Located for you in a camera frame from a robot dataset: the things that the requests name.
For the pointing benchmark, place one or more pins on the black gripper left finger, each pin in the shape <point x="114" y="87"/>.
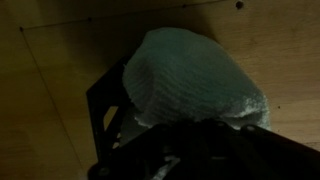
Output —
<point x="133" y="156"/>

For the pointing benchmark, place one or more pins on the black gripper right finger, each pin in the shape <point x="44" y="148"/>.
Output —
<point x="276" y="153"/>

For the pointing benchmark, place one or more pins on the grey knitted towel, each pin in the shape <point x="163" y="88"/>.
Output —
<point x="190" y="76"/>

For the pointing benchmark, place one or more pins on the black mesh box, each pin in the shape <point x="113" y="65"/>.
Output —
<point x="103" y="96"/>

